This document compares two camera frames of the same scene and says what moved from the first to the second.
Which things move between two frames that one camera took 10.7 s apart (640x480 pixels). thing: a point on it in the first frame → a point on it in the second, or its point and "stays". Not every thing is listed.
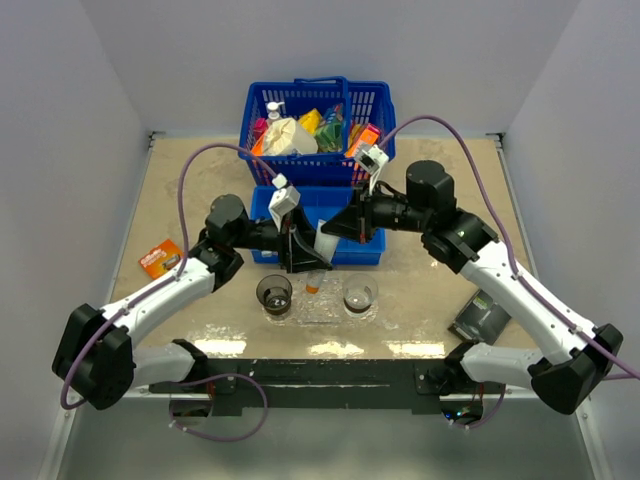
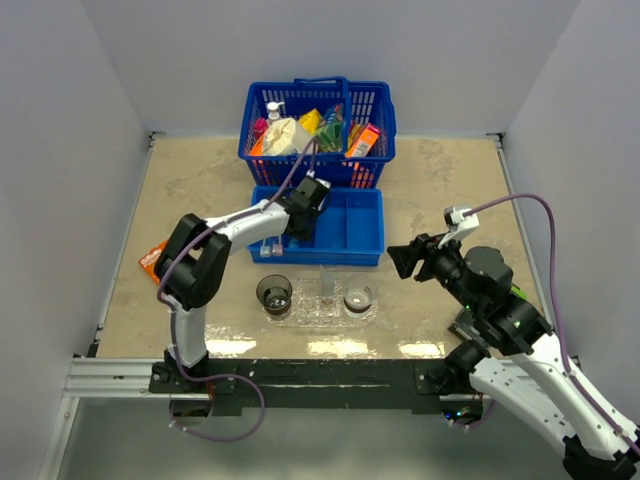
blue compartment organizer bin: [320, 204] stays
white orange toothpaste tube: [325, 245] → [328, 287]
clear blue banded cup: [359, 291] stays
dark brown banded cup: [274, 292] stays
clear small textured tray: [324, 307] stays
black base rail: [322, 386] stays
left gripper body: [262, 235] → [308, 228]
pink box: [259, 126] stays
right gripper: [357, 220] → [426, 248]
